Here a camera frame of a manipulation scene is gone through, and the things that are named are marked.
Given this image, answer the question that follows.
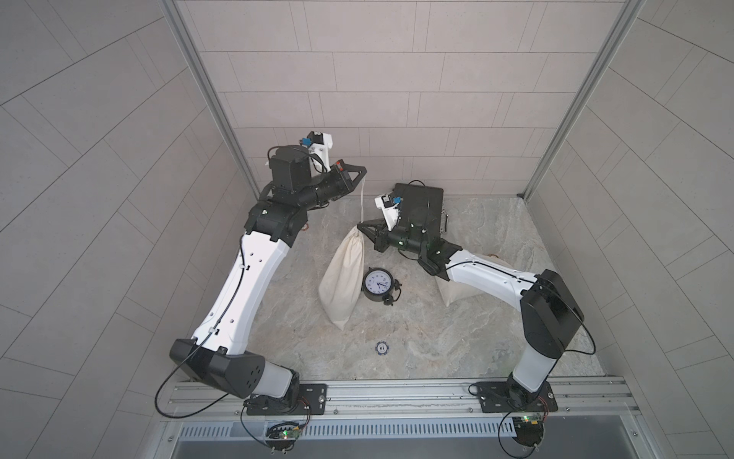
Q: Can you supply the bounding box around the white cloth soil bag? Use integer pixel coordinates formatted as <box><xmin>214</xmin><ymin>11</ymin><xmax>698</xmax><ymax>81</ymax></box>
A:
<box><xmin>317</xmin><ymin>171</ymin><xmax>368</xmax><ymax>332</ymax></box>

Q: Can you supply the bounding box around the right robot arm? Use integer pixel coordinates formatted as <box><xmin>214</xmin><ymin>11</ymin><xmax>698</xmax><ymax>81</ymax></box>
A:
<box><xmin>357</xmin><ymin>220</ymin><xmax>584</xmax><ymax>407</ymax></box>

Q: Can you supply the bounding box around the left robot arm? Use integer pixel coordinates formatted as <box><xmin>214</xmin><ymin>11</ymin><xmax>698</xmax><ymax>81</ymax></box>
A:
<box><xmin>169</xmin><ymin>145</ymin><xmax>367</xmax><ymax>405</ymax></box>

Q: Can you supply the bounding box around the black ribbed briefcase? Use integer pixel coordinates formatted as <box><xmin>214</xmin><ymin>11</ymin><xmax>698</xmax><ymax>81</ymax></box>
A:
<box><xmin>393</xmin><ymin>183</ymin><xmax>443</xmax><ymax>237</ymax></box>

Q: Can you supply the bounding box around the black alarm clock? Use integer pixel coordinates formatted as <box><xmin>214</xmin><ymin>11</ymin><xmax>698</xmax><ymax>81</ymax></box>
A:
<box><xmin>361</xmin><ymin>268</ymin><xmax>401</xmax><ymax>306</ymax></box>

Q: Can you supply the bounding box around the blue poker chip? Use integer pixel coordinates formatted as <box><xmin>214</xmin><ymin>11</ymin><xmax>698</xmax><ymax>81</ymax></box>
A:
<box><xmin>376</xmin><ymin>342</ymin><xmax>389</xmax><ymax>356</ymax></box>

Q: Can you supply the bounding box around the ventilation grille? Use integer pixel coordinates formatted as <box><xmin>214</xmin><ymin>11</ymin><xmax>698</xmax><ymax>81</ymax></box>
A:
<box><xmin>179</xmin><ymin>418</ymin><xmax>516</xmax><ymax>441</ymax></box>

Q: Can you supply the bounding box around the left circuit board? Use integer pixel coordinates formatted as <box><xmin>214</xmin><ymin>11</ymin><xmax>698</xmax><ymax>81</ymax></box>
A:
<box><xmin>265</xmin><ymin>422</ymin><xmax>304</xmax><ymax>451</ymax></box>

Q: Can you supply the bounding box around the circuit board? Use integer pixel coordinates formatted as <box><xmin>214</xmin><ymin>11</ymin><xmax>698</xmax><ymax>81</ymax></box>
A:
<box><xmin>512</xmin><ymin>416</ymin><xmax>545</xmax><ymax>449</ymax></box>
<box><xmin>265</xmin><ymin>422</ymin><xmax>304</xmax><ymax>451</ymax></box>

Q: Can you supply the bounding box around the left corner aluminium profile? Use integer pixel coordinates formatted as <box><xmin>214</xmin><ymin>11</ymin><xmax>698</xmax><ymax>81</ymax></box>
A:
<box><xmin>160</xmin><ymin>0</ymin><xmax>261</xmax><ymax>198</ymax></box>

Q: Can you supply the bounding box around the corner aluminium profile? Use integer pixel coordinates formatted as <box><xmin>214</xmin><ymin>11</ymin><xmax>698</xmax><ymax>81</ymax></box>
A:
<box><xmin>517</xmin><ymin>0</ymin><xmax>646</xmax><ymax>201</ymax></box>
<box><xmin>160</xmin><ymin>0</ymin><xmax>261</xmax><ymax>198</ymax></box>

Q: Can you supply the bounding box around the right circuit board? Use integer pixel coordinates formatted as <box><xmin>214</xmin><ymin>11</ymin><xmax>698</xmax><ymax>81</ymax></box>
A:
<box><xmin>512</xmin><ymin>416</ymin><xmax>545</xmax><ymax>449</ymax></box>

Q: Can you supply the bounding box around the right corner aluminium profile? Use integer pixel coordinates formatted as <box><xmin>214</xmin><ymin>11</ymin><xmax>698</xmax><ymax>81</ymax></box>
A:
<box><xmin>517</xmin><ymin>0</ymin><xmax>646</xmax><ymax>201</ymax></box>

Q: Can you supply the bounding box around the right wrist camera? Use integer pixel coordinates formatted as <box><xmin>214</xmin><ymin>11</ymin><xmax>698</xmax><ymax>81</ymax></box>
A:
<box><xmin>375</xmin><ymin>193</ymin><xmax>403</xmax><ymax>231</ymax></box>

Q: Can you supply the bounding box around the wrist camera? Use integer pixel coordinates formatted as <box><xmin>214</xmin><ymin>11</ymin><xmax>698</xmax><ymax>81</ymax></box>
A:
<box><xmin>375</xmin><ymin>193</ymin><xmax>403</xmax><ymax>231</ymax></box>
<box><xmin>299</xmin><ymin>131</ymin><xmax>334</xmax><ymax>173</ymax></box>

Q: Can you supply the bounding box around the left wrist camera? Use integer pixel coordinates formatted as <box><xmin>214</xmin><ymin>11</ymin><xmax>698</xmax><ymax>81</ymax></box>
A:
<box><xmin>299</xmin><ymin>131</ymin><xmax>334</xmax><ymax>173</ymax></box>

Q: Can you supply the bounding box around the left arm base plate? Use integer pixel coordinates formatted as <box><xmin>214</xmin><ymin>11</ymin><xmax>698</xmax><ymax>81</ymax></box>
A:
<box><xmin>246</xmin><ymin>384</ymin><xmax>328</xmax><ymax>416</ymax></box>

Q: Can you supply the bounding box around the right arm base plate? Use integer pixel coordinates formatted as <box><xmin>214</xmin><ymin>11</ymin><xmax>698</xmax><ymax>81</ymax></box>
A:
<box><xmin>468</xmin><ymin>380</ymin><xmax>558</xmax><ymax>413</ymax></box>

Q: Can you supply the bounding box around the aluminium mounting rail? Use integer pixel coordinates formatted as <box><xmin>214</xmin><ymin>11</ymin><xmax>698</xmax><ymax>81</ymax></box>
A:
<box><xmin>159</xmin><ymin>377</ymin><xmax>641</xmax><ymax>421</ymax></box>

